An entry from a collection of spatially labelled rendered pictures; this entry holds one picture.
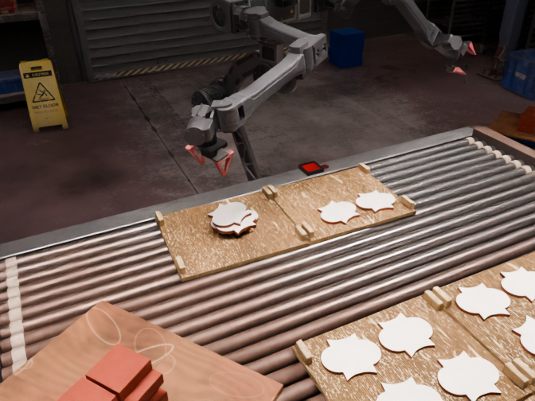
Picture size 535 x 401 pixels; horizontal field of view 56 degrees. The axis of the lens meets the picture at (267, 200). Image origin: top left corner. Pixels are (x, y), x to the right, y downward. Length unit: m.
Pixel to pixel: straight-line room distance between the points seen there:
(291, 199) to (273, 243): 0.27
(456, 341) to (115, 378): 0.85
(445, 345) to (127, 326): 0.75
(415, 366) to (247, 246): 0.62
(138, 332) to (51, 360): 0.18
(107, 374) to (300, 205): 1.10
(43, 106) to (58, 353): 3.95
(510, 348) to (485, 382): 0.14
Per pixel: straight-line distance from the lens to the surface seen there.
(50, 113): 5.02
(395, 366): 1.26
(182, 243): 1.60
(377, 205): 1.77
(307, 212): 1.72
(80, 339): 1.23
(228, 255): 1.54
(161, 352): 1.15
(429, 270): 1.57
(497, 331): 1.41
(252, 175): 2.90
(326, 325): 1.35
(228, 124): 1.39
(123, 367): 0.81
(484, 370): 1.30
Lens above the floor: 1.89
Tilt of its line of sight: 32 degrees down
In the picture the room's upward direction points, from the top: 1 degrees counter-clockwise
